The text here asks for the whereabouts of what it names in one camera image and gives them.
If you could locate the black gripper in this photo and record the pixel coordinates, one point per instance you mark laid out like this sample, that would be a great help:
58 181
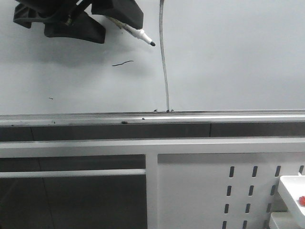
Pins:
62 18

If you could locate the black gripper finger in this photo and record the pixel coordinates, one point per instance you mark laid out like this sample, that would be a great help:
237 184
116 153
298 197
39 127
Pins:
126 11

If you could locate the white black whiteboard marker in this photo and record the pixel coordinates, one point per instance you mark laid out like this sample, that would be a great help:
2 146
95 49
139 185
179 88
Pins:
137 33

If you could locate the white whiteboard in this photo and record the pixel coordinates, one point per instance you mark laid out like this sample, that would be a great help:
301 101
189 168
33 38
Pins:
209 55

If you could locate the white slotted pegboard panel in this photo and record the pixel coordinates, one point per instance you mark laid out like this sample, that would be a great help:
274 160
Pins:
222 191

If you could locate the white plastic bin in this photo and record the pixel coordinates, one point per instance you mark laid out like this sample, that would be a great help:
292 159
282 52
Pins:
291 188
282 220

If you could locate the small red object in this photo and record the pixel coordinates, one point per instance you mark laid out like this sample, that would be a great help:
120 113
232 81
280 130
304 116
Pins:
301 201

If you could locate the lower white plastic bin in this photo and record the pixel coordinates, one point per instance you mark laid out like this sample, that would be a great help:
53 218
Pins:
282 220

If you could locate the aluminium whiteboard tray rail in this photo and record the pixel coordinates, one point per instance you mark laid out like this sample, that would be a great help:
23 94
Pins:
155 117

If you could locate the white metal frame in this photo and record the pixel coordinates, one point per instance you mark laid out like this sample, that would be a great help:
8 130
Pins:
107 184

